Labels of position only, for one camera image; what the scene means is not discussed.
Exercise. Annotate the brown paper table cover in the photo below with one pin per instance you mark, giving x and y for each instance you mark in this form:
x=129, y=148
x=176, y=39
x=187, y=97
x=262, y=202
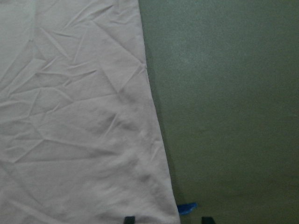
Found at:
x=224, y=76

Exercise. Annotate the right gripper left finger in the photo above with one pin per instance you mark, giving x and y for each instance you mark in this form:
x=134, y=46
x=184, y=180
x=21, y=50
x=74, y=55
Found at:
x=129, y=220

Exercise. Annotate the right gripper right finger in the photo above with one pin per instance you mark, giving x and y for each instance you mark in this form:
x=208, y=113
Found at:
x=207, y=220

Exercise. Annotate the pink Snoopy t-shirt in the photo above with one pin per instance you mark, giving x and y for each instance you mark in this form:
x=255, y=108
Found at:
x=80, y=141

